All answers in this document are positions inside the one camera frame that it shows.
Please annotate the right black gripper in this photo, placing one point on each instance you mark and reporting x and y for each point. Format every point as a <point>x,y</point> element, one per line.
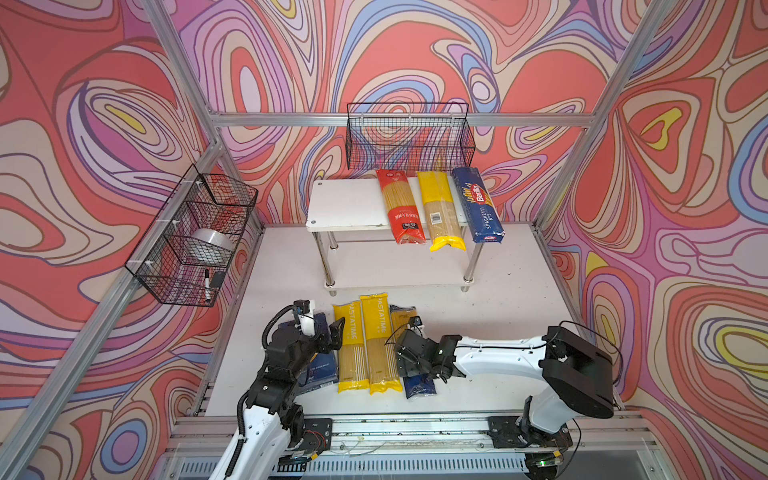
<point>410,370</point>

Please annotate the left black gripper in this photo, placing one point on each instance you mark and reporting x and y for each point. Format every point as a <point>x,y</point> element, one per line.
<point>333,338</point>

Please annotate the yellow pastatime bag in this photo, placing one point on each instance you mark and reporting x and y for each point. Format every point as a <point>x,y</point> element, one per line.
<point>381,362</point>
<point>352,359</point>

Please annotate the clear blue Ankara spaghetti bag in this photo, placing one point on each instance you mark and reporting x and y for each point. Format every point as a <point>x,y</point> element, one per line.
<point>419,386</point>

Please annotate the yellow clear spaghetti bag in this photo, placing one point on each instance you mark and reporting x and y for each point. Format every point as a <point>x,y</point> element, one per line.
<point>440,211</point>

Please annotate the red spaghetti bag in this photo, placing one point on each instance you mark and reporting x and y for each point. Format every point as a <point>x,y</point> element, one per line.
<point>401,209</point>

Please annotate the blue Barilla spaghetti bag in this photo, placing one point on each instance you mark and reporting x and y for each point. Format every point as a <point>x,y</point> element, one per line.
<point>482,218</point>

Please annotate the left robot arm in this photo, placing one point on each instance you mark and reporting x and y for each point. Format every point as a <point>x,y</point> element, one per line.
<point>271,426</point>

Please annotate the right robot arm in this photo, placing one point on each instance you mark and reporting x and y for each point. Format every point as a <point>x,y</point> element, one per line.
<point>578,375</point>

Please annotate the blue Barilla pasta box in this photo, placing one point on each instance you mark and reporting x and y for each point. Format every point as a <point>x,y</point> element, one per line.
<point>323,368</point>

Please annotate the white two-tier shelf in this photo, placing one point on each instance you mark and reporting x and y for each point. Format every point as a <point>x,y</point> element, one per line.
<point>349,225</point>

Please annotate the silver tape roll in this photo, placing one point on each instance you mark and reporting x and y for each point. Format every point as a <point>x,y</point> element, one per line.
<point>214,238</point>

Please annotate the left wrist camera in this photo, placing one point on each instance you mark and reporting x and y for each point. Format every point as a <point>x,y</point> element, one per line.
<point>303,312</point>

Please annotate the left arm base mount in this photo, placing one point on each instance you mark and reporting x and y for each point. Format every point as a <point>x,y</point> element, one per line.
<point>316,439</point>

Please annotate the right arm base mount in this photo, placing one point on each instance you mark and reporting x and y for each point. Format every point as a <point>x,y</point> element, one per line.
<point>508,432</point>

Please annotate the black wire basket left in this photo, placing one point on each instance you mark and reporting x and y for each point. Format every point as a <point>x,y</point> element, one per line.
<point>170,267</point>

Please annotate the black wire basket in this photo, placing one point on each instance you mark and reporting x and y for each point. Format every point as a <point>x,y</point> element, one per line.
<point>410,136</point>
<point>170,267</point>

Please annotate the black wire basket back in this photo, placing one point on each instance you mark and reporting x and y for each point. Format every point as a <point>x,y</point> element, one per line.
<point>410,136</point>

